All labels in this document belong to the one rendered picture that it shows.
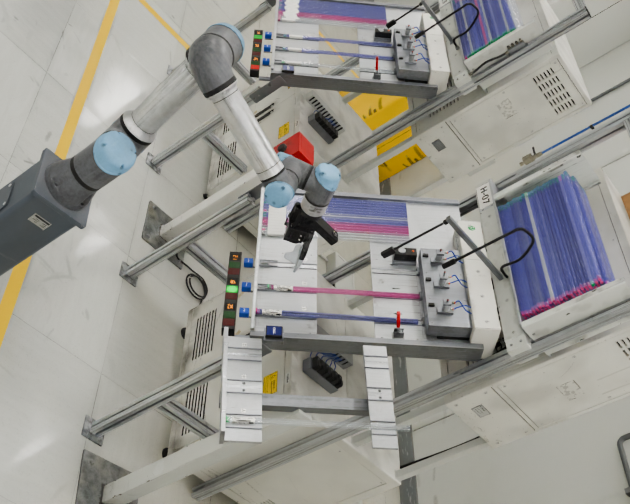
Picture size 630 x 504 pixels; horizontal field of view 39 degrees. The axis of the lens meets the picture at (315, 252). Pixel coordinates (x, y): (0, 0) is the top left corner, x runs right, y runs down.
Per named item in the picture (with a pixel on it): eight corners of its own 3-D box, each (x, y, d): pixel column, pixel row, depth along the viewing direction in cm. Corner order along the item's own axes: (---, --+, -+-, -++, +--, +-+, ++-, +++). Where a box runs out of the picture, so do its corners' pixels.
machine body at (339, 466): (153, 462, 311) (290, 398, 285) (177, 316, 362) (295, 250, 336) (270, 536, 347) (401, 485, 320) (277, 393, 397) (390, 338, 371)
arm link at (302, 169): (272, 160, 242) (308, 177, 242) (281, 145, 251) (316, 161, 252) (262, 183, 246) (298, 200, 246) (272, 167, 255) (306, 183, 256)
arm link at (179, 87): (85, 148, 251) (210, 24, 226) (106, 129, 264) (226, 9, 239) (116, 178, 254) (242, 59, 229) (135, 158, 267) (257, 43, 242)
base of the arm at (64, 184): (40, 189, 242) (64, 172, 238) (50, 154, 252) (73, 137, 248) (82, 220, 251) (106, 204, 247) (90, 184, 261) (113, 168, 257)
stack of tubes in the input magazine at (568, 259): (521, 316, 262) (605, 278, 251) (496, 205, 299) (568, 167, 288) (540, 339, 269) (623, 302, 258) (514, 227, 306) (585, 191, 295)
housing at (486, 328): (465, 358, 273) (475, 327, 264) (449, 249, 309) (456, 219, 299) (491, 359, 274) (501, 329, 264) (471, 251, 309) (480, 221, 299)
